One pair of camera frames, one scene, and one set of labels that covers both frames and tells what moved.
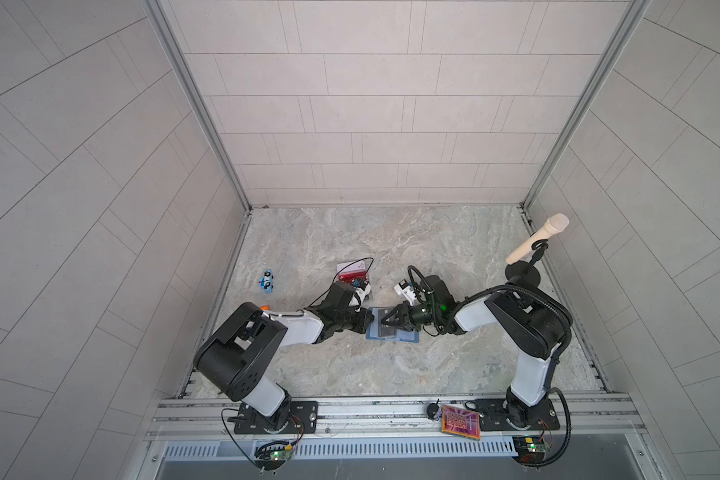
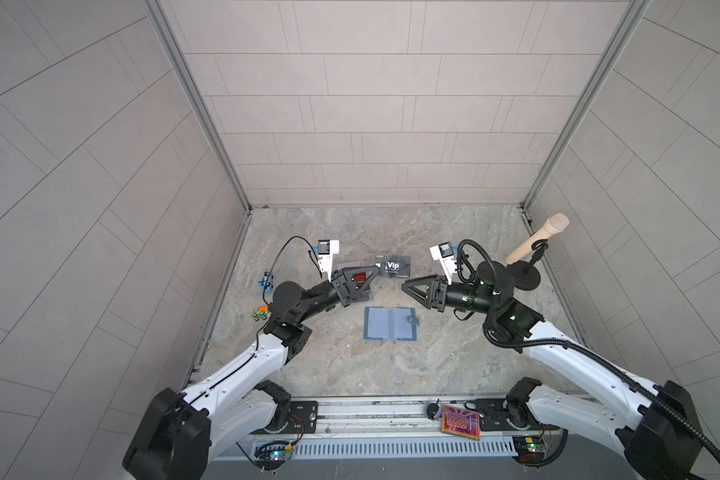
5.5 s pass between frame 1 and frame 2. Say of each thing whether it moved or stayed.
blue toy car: stayed
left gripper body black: moved
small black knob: stayed
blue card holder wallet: stayed
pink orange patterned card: stayed
